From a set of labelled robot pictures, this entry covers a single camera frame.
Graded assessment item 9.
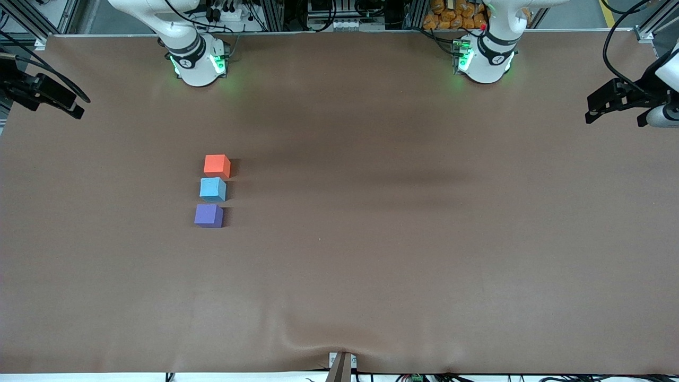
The aluminium frame post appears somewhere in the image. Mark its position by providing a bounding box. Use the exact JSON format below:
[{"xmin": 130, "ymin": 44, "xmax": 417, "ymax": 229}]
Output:
[{"xmin": 257, "ymin": 0, "xmax": 290, "ymax": 32}]

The purple foam block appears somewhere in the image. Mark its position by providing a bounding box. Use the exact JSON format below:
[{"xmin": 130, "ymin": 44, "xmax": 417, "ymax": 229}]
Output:
[{"xmin": 194, "ymin": 204, "xmax": 224, "ymax": 229}]

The aluminium frame rail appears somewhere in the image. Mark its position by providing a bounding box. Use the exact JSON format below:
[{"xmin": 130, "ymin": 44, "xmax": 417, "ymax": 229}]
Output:
[
  {"xmin": 634, "ymin": 0, "xmax": 679, "ymax": 59},
  {"xmin": 0, "ymin": 0, "xmax": 80, "ymax": 51}
]

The bag of orange items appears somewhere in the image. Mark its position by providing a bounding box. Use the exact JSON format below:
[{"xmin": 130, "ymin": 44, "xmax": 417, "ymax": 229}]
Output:
[{"xmin": 423, "ymin": 0, "xmax": 489, "ymax": 31}]

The white power strip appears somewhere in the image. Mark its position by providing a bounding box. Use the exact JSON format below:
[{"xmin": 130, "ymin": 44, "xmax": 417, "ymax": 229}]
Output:
[{"xmin": 210, "ymin": 4, "xmax": 250, "ymax": 22}]

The light blue foam block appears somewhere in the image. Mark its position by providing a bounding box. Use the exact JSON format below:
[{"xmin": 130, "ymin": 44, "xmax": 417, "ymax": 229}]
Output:
[{"xmin": 199, "ymin": 177, "xmax": 227, "ymax": 203}]

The brown table cloth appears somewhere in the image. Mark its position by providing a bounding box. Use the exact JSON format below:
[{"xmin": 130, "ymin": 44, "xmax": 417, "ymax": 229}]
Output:
[{"xmin": 0, "ymin": 29, "xmax": 679, "ymax": 375}]

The orange foam block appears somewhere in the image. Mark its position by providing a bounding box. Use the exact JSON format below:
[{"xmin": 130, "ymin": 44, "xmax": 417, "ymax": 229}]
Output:
[{"xmin": 204, "ymin": 154, "xmax": 232, "ymax": 180}]

